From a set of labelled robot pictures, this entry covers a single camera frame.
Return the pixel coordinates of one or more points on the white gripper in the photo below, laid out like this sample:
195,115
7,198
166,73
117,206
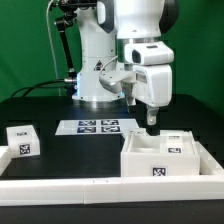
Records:
152,79

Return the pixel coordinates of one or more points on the white cabinet door panel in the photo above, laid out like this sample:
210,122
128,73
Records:
139,131
176,142

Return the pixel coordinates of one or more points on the white cabinet body box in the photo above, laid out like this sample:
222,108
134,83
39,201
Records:
141,156

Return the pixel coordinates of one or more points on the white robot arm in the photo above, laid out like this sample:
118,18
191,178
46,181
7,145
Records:
122,54

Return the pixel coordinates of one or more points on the white cabinet top block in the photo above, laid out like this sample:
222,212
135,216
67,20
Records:
23,141

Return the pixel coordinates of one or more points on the white tag base sheet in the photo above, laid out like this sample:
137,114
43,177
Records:
96,126

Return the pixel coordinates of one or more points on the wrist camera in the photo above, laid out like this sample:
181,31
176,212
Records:
112,80

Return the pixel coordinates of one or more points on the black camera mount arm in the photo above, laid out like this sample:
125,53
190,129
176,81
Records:
69,9

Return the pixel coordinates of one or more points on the white U-shaped fence frame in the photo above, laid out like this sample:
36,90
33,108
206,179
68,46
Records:
209,185

